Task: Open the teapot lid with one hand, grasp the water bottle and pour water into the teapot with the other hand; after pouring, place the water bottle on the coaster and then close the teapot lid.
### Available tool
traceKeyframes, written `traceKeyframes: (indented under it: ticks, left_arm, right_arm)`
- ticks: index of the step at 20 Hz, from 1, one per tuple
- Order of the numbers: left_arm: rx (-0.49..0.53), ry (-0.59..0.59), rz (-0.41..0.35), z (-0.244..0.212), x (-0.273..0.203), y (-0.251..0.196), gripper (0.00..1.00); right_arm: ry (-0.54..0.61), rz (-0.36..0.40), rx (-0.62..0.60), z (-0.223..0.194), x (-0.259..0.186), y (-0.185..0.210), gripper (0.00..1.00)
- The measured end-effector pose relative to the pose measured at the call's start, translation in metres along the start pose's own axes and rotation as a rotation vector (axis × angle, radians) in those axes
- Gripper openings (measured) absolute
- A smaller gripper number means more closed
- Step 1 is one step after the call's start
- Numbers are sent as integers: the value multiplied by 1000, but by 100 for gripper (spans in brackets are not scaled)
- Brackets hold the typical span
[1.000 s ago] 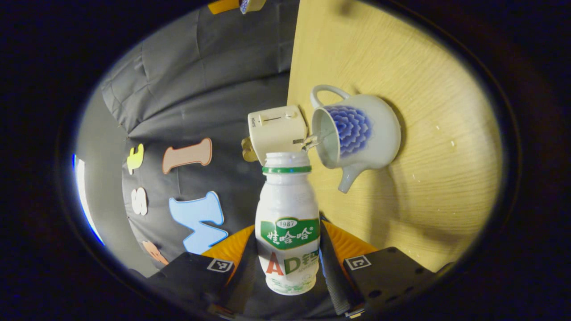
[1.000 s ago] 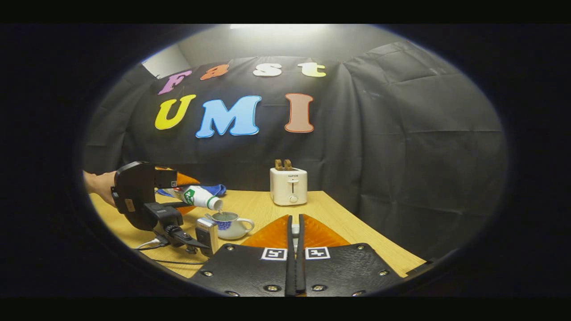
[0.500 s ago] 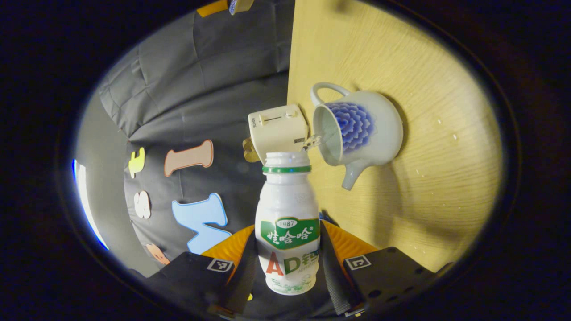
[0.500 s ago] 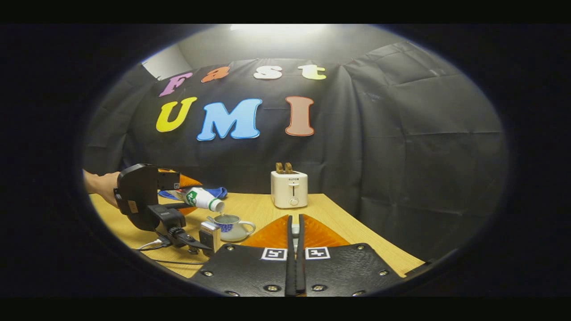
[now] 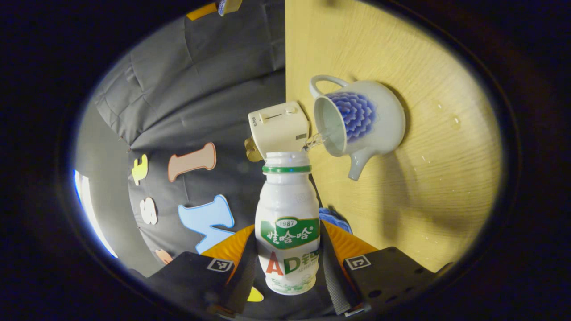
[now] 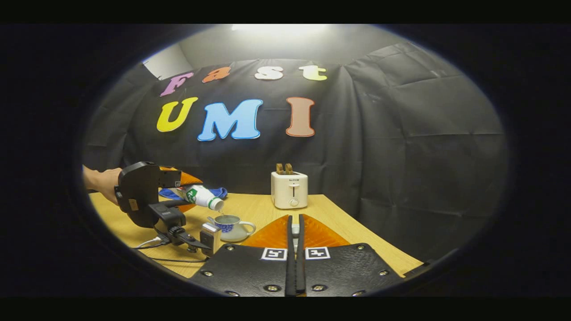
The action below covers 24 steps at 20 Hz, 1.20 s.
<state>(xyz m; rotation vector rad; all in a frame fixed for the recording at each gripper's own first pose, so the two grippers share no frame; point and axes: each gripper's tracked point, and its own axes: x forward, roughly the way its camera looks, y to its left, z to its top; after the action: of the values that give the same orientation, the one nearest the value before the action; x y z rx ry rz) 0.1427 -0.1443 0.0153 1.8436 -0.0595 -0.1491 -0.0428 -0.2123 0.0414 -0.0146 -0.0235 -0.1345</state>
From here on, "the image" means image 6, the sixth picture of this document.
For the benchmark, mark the blue towel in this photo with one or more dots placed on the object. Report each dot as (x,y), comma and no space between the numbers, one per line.
(218,191)

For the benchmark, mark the white toaster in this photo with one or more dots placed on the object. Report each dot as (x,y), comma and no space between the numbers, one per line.
(289,189)

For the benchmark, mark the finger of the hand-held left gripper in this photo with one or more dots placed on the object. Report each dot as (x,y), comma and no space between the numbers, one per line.
(189,179)
(187,207)

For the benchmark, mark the white green-label water bottle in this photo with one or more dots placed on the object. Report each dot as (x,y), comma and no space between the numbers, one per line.
(203,196)

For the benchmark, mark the white blue-patterned teacup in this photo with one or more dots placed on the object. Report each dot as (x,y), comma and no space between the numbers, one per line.
(236,232)

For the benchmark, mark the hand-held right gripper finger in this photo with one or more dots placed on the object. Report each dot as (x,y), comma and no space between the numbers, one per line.
(290,267)
(301,267)

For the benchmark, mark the brown toast slice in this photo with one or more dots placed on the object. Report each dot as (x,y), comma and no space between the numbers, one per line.
(279,168)
(289,168)

